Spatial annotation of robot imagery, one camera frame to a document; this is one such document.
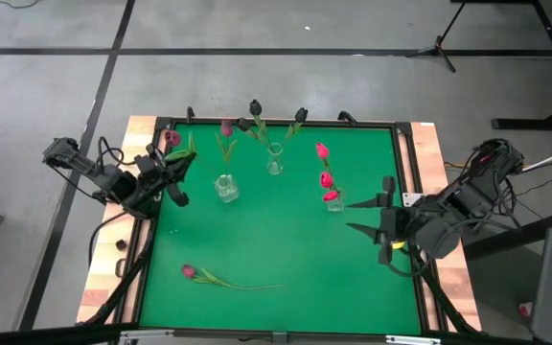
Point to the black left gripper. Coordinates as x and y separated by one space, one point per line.
149 189

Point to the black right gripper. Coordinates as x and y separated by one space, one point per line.
420 230

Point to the dark red artificial tulip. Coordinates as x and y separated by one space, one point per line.
173 138
226 127

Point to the black artificial tulip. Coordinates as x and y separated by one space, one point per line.
301 115
255 106
243 124

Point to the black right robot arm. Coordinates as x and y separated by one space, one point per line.
472 196

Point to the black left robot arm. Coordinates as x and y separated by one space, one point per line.
94 175

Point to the ribbed clear glass bell vase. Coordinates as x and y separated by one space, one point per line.
336 203

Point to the cut crystal glass vase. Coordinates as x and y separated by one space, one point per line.
226 189

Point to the slim clear glass carafe vase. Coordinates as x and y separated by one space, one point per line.
275 164

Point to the black table clamp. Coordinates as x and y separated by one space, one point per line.
190 114
347 116

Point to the green table mat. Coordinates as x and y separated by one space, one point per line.
281 239

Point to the small black knob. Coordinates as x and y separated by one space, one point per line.
121 245

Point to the pink tulip lower left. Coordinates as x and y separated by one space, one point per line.
189 270

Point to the black floor bar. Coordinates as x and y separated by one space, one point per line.
520 233

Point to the pink floor object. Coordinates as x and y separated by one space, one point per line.
525 310

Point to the black tripod stand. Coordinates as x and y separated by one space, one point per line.
438 48

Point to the black desk foot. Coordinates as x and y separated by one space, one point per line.
535 123

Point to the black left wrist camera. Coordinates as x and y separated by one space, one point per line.
146 164

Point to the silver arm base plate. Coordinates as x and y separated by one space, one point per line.
411 198

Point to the silver frame bracket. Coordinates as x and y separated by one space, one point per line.
412 339
146 334

